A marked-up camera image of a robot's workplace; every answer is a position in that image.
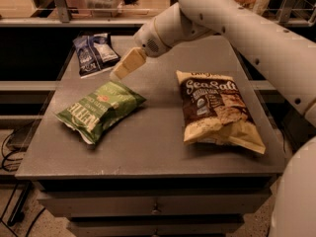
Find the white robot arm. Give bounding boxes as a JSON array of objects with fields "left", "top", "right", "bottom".
[{"left": 110, "top": 0, "right": 316, "bottom": 237}]

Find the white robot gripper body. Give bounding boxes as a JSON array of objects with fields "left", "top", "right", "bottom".
[{"left": 133, "top": 16, "right": 171, "bottom": 57}]

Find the black floor cables left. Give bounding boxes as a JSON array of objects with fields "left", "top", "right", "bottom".
[{"left": 0, "top": 125, "right": 47, "bottom": 237}]

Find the clear plastic container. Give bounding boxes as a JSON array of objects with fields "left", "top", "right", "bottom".
[{"left": 85, "top": 0, "right": 122, "bottom": 17}]

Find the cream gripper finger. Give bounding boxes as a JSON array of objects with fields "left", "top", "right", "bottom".
[{"left": 110, "top": 47, "right": 146, "bottom": 81}]

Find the green kettle chip bag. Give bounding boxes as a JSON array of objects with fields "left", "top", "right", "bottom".
[{"left": 56, "top": 81, "right": 146, "bottom": 144}]

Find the metal shelf rail frame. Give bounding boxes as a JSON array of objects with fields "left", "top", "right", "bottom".
[{"left": 0, "top": 0, "right": 316, "bottom": 27}]

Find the grey drawer cabinet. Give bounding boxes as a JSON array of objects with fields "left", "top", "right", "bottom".
[{"left": 39, "top": 188, "right": 271, "bottom": 237}]

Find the blue chip bag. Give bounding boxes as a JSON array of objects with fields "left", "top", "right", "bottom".
[{"left": 73, "top": 33, "right": 120, "bottom": 78}]

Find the brown sea salt chip bag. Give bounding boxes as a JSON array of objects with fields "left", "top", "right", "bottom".
[{"left": 176, "top": 70, "right": 266, "bottom": 154}]

